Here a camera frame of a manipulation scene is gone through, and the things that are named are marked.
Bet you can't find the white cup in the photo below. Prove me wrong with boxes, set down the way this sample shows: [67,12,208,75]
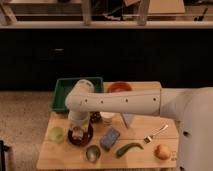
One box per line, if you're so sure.
[100,112,115,124]

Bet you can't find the blue sponge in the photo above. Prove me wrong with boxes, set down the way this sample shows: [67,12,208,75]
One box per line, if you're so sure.
[100,128,120,151]

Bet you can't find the green cucumber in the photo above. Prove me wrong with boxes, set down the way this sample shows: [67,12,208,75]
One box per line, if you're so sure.
[115,143,143,158]

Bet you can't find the orange fruit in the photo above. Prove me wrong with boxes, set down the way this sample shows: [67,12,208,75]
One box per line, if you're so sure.
[154,144,171,160]

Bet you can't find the metal fork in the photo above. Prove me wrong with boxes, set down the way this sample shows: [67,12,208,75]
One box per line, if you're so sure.
[143,125,168,144]

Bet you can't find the grey triangular cloth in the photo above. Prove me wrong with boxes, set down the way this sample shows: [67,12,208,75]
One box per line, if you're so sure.
[121,113,134,128]

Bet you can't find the orange bowl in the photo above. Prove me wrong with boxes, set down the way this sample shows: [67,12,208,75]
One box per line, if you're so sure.
[107,82,132,93]

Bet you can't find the green cup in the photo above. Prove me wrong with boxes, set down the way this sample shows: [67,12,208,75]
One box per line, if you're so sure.
[48,127,64,143]

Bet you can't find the green plastic tray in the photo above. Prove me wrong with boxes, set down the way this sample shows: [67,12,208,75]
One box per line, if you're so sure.
[51,77,104,114]

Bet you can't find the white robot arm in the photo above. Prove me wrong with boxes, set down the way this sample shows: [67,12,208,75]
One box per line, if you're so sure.
[65,79,213,171]

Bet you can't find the small metal bowl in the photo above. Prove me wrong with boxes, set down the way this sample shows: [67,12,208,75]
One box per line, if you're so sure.
[86,145,101,162]

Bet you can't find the dark grapes bunch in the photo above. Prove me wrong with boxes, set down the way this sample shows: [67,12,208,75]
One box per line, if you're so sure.
[90,112,102,123]

